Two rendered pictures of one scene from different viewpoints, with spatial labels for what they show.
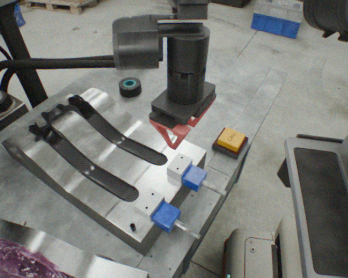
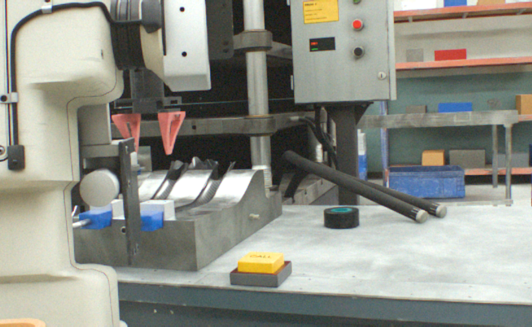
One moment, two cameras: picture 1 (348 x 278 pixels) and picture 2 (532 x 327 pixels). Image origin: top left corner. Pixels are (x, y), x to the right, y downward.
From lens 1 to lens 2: 1.13 m
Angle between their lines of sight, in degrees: 76
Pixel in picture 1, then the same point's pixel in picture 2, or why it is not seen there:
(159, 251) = not seen: hidden behind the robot
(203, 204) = (142, 276)
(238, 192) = not seen: outside the picture
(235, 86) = (444, 267)
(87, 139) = (187, 188)
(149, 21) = not seen: hidden behind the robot
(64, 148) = (170, 184)
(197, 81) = (132, 75)
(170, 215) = (92, 213)
